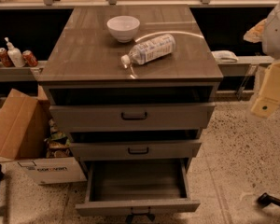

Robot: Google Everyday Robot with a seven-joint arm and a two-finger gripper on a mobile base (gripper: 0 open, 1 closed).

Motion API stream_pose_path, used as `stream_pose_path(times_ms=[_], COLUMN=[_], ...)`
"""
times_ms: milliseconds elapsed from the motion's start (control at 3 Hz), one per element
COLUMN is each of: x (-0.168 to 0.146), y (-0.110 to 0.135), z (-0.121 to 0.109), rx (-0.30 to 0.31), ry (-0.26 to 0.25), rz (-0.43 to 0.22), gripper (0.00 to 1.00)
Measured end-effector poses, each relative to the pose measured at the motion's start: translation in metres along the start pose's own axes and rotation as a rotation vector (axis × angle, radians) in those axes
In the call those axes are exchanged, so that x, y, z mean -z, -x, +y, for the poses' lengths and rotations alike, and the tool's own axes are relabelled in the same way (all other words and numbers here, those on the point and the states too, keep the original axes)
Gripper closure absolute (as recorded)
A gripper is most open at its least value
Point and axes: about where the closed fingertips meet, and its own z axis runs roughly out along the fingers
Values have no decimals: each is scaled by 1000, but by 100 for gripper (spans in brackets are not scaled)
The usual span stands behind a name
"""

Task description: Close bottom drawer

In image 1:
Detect grey drawer cabinet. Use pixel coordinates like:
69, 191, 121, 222
37, 5, 224, 173

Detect black chair leg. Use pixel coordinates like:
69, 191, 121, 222
257, 193, 280, 207

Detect grey drawer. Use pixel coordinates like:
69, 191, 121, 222
76, 159, 200, 216
70, 140, 201, 161
49, 103, 215, 133

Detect brown cardboard box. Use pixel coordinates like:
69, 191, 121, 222
0, 89, 86, 185

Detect grey top drawer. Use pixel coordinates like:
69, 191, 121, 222
49, 103, 215, 133

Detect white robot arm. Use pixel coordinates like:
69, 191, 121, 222
244, 2, 280, 118

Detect white pump dispenser bottle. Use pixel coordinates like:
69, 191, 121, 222
5, 37, 25, 67

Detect grey middle drawer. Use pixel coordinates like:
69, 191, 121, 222
70, 140, 201, 161

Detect white ceramic bowl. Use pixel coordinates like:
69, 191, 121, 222
106, 16, 140, 43

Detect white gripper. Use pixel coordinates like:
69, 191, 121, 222
244, 19, 280, 119

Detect snack bags in box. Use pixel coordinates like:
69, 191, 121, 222
44, 119, 71, 158

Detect red soda can left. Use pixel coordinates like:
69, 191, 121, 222
0, 48, 13, 67

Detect clear plastic water bottle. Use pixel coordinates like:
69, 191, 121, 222
121, 34, 175, 68

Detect grey bottom drawer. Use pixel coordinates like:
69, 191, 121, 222
76, 159, 200, 216

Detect white folded cloth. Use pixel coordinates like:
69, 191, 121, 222
212, 50, 238, 63

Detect red soda can right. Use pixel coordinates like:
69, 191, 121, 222
22, 50, 38, 67

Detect red soda can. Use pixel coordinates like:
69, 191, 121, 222
0, 48, 13, 67
22, 50, 38, 67

